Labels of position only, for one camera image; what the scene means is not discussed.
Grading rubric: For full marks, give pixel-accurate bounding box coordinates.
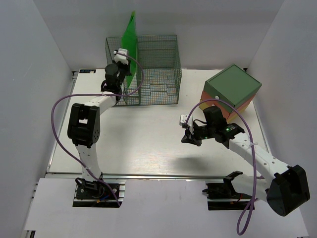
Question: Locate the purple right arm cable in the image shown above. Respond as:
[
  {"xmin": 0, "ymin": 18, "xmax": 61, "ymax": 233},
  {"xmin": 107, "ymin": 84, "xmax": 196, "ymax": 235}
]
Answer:
[{"xmin": 184, "ymin": 98, "xmax": 263, "ymax": 236}]

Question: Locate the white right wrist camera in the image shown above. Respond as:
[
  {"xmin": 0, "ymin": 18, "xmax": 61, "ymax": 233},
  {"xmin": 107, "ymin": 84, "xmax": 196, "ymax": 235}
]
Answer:
[{"xmin": 179, "ymin": 114, "xmax": 194, "ymax": 134}]

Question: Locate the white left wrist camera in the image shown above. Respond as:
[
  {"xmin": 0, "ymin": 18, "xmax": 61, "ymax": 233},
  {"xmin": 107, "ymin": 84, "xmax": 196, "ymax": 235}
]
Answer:
[{"xmin": 113, "ymin": 48, "xmax": 129, "ymax": 65}]

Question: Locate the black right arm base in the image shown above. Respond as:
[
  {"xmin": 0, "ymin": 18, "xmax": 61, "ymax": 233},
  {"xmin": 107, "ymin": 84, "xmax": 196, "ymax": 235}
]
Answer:
[{"xmin": 202, "ymin": 171, "xmax": 251, "ymax": 211}]

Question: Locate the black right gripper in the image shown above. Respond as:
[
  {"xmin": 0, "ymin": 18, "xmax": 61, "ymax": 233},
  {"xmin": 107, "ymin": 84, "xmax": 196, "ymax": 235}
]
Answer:
[{"xmin": 181, "ymin": 122, "xmax": 215, "ymax": 146}]

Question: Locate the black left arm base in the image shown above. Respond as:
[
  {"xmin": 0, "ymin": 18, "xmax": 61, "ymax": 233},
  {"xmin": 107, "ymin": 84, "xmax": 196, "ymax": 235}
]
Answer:
[{"xmin": 72, "ymin": 178, "xmax": 125, "ymax": 208}]

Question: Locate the green wire mesh organizer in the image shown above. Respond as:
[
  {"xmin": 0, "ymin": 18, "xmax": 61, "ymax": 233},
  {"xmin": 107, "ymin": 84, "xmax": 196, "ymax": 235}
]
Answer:
[{"xmin": 117, "ymin": 35, "xmax": 182, "ymax": 106}]

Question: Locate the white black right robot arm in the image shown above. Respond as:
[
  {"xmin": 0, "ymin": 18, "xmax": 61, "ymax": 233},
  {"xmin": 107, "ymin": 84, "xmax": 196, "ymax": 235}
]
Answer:
[{"xmin": 179, "ymin": 106, "xmax": 310, "ymax": 217}]

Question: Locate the green top drawer box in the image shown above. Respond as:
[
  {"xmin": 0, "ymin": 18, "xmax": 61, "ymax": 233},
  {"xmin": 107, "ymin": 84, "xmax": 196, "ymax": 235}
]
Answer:
[{"xmin": 204, "ymin": 64, "xmax": 262, "ymax": 104}]

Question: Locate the green plastic folder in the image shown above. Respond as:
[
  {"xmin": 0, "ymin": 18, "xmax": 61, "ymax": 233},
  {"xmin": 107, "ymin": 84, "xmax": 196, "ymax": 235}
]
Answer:
[{"xmin": 121, "ymin": 11, "xmax": 137, "ymax": 88}]

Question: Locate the aluminium table edge rail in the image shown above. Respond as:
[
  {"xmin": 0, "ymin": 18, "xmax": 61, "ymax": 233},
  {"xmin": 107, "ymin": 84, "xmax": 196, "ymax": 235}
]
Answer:
[{"xmin": 44, "ymin": 171, "xmax": 282, "ymax": 181}]

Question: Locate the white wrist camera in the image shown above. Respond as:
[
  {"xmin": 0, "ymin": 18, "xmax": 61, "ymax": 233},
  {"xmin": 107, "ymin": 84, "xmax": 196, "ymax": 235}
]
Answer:
[
  {"xmin": 113, "ymin": 48, "xmax": 129, "ymax": 65},
  {"xmin": 179, "ymin": 114, "xmax": 194, "ymax": 134}
]

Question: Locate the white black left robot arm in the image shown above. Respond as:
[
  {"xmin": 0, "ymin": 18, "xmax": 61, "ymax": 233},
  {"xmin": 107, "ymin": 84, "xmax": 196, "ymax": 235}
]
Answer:
[{"xmin": 67, "ymin": 60, "xmax": 131, "ymax": 198}]

